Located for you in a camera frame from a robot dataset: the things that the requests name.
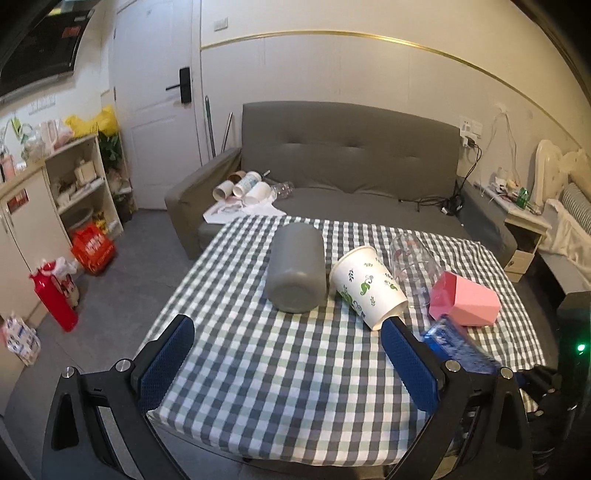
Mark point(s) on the wall socket with plugs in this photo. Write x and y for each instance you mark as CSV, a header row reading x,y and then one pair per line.
x,y
470,131

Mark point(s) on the green bottle on nightstand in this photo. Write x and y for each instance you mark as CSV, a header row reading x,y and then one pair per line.
x,y
522,198

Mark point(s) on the red fire extinguisher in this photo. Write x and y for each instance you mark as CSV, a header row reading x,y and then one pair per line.
x,y
54,285

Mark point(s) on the yellow plastic bag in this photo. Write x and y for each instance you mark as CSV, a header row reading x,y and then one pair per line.
x,y
104,122

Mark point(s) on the grey sofa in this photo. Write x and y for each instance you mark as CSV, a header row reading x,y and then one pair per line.
x,y
350,163

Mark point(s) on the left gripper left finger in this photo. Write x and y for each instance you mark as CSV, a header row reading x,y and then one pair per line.
x,y
76,443

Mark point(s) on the white paper cup green print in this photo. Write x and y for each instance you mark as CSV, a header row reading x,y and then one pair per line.
x,y
368,286

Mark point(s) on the blue plastic bottle cup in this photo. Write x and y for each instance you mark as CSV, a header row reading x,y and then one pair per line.
x,y
450,341

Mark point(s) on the checkered tablecloth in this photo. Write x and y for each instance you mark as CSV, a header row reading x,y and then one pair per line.
x,y
315,388

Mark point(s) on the black range hood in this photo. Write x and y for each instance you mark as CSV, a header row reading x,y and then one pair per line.
x,y
48,53

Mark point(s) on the clear bottle on sofa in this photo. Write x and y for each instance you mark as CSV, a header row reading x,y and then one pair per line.
x,y
281,190

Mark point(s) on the white door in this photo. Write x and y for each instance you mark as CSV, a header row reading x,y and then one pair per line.
x,y
159,134

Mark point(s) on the white bedside table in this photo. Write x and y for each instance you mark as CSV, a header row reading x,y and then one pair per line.
x,y
527,228

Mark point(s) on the white shelf unit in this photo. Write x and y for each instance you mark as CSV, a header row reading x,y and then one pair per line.
x,y
79,187

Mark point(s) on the pink hexagonal cup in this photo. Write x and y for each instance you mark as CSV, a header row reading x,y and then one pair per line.
x,y
466,302

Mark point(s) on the black door handle lock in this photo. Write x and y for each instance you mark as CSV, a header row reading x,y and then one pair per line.
x,y
183,85

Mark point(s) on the red gift bag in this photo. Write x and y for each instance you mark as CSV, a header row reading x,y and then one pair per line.
x,y
92,249

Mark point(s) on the white tissue pack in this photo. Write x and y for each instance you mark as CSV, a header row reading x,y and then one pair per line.
x,y
20,339

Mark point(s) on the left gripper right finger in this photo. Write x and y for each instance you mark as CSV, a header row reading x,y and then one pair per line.
x,y
487,408

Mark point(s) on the bed with white headboard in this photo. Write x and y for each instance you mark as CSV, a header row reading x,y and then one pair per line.
x,y
562,190

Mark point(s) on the grey cylindrical cup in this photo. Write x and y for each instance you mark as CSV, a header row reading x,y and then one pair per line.
x,y
295,277

